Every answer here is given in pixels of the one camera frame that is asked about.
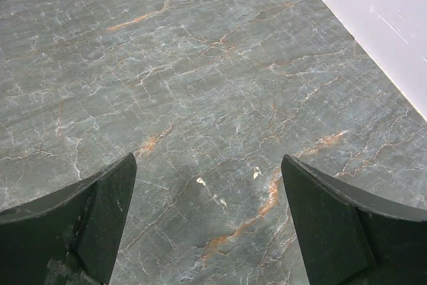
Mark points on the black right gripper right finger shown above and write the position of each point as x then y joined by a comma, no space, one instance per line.
350,236

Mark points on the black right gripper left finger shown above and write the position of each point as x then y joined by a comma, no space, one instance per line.
72,235

